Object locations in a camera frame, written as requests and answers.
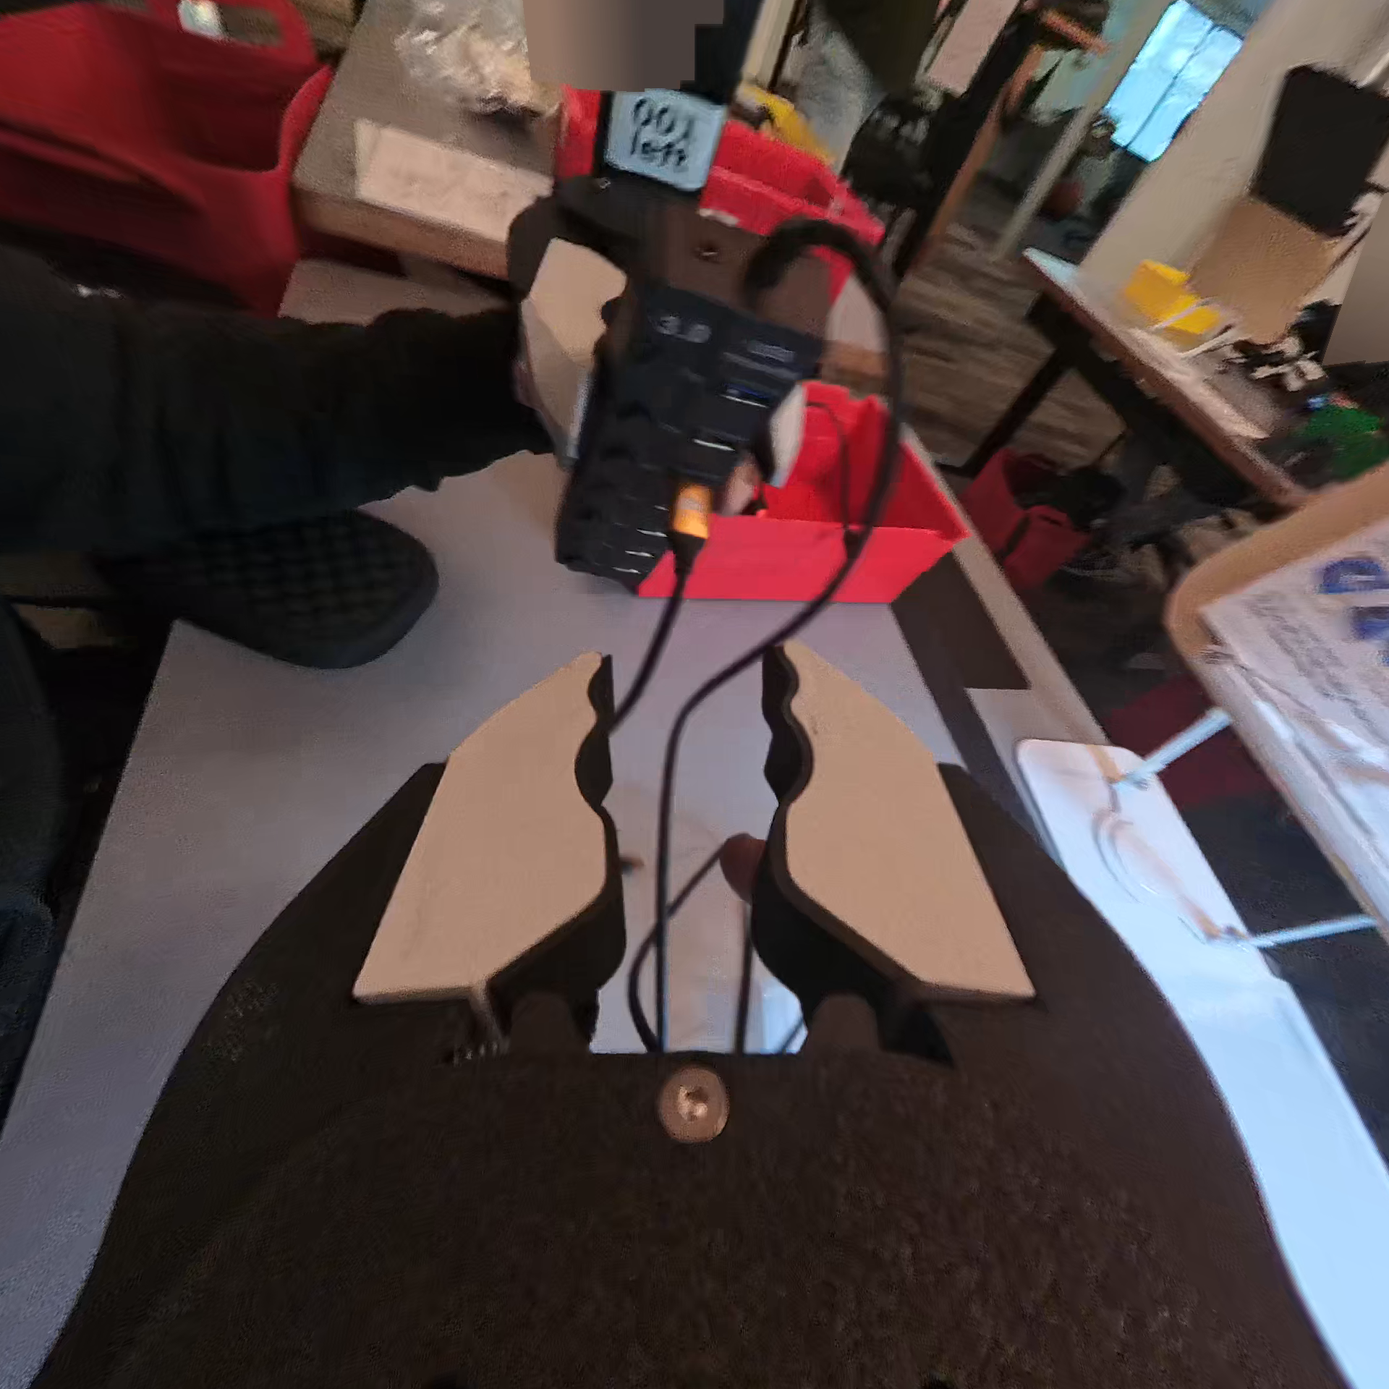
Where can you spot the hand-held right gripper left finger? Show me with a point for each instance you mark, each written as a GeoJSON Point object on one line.
{"type": "Point", "coordinates": [500, 857]}

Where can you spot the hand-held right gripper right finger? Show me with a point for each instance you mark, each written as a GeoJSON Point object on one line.
{"type": "Point", "coordinates": [900, 868]}

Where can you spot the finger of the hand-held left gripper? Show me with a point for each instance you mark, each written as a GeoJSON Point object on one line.
{"type": "Point", "coordinates": [787, 434]}
{"type": "Point", "coordinates": [564, 326]}

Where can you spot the small red plastic bin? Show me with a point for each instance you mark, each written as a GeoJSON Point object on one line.
{"type": "Point", "coordinates": [781, 559]}

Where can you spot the dark multi-port usb hub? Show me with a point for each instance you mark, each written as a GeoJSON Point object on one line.
{"type": "Point", "coordinates": [652, 434]}

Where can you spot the person's left forearm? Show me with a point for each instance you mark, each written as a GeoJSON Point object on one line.
{"type": "Point", "coordinates": [271, 424]}

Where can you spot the person's right hand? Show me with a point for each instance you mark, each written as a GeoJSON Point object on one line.
{"type": "Point", "coordinates": [744, 865]}

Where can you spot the large red tote white label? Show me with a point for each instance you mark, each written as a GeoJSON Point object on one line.
{"type": "Point", "coordinates": [759, 174]}

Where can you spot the yellow tote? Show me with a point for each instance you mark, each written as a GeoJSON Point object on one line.
{"type": "Point", "coordinates": [792, 124]}

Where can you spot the paper sheet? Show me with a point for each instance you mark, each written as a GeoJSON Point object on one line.
{"type": "Point", "coordinates": [433, 174]}

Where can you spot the white document stand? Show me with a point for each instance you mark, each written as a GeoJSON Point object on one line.
{"type": "Point", "coordinates": [1097, 802]}

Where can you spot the red fabric bag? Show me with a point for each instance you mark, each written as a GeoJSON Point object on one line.
{"type": "Point", "coordinates": [1030, 531]}
{"type": "Point", "coordinates": [141, 162]}

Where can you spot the clear plastic bag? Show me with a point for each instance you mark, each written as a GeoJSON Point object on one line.
{"type": "Point", "coordinates": [467, 55]}

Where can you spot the wooden desk black legs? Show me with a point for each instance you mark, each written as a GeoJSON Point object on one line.
{"type": "Point", "coordinates": [1085, 293]}

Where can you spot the black mesh cushion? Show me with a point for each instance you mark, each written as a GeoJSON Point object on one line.
{"type": "Point", "coordinates": [305, 586]}

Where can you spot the yellow plastic bin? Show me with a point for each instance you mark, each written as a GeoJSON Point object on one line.
{"type": "Point", "coordinates": [1156, 288]}

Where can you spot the instruction sheet on stand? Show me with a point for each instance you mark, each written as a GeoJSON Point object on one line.
{"type": "Point", "coordinates": [1226, 564]}

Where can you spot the tan and black panel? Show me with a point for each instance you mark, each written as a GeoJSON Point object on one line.
{"type": "Point", "coordinates": [1270, 250]}

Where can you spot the green plastic bin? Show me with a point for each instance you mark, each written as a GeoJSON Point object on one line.
{"type": "Point", "coordinates": [1346, 434]}

